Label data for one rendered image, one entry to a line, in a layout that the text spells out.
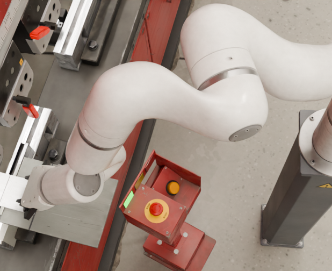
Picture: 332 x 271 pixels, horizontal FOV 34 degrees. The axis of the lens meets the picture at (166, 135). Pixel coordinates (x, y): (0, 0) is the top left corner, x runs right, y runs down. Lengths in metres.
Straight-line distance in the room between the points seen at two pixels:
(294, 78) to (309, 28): 1.91
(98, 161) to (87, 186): 0.15
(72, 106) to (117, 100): 0.85
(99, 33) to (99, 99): 0.91
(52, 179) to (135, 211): 0.51
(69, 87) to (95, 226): 0.49
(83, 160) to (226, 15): 0.35
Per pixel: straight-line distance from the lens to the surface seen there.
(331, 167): 1.43
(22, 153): 1.49
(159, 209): 1.57
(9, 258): 1.56
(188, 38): 0.85
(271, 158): 2.49
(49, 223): 1.41
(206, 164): 2.46
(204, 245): 2.36
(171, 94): 0.79
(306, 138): 1.44
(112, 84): 0.80
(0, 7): 1.17
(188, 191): 1.69
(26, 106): 1.29
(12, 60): 1.25
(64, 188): 1.09
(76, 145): 0.94
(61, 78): 1.70
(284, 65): 0.91
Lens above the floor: 2.33
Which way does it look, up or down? 68 degrees down
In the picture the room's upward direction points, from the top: 9 degrees counter-clockwise
